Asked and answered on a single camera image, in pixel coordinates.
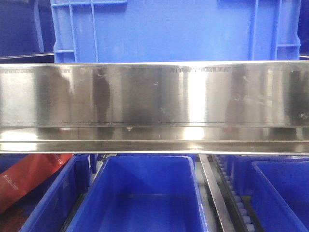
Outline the large blue crate upper shelf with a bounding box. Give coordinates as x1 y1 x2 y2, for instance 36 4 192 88
51 0 301 63

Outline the stainless shelf front beam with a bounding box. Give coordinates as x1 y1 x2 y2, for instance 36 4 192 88
0 60 309 156

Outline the blue bin right lower shelf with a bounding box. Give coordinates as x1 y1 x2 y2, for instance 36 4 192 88
251 161 309 232

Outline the red package in bin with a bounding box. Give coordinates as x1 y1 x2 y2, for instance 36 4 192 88
0 153 73 213

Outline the blue bin centre lower shelf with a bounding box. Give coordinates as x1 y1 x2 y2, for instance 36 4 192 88
67 156 208 232

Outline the blue bin left lower shelf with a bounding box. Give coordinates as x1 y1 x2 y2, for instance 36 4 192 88
0 154 92 232

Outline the blue bin shelf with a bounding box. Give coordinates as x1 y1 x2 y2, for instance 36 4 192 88
67 156 208 232
251 161 309 232
0 154 92 232

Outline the roller conveyor track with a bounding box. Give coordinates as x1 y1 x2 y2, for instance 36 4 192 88
196 154 264 232

